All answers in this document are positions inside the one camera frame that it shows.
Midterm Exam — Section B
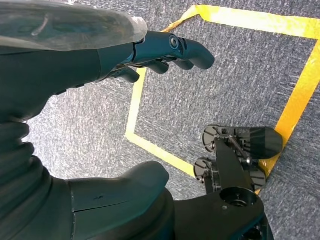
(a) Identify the yellow tape square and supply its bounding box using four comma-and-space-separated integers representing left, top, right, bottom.
125, 4, 320, 196

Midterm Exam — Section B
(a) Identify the black robot foot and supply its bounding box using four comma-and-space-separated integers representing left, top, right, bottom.
193, 124, 284, 195

